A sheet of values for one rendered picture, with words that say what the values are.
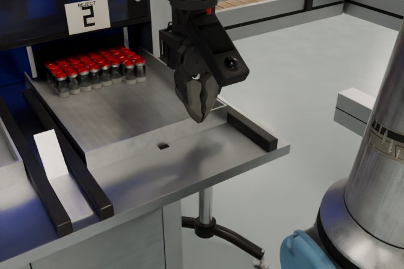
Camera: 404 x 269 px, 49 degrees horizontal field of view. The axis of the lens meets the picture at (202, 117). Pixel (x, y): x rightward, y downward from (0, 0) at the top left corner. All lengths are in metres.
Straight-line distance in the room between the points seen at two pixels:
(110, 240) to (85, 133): 0.50
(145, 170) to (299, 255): 0.34
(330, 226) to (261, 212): 1.54
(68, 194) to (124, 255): 0.65
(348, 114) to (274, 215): 0.54
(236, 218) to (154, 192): 1.26
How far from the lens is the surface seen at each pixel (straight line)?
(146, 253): 1.33
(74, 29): 0.92
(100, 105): 0.86
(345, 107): 1.68
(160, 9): 0.98
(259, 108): 2.64
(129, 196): 0.64
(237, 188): 2.03
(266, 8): 1.31
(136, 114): 0.82
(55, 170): 0.70
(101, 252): 1.25
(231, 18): 1.24
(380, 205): 0.35
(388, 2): 1.46
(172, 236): 1.34
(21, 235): 0.62
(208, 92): 0.72
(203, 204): 1.58
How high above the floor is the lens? 1.29
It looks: 31 degrees down
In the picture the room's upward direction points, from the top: straight up
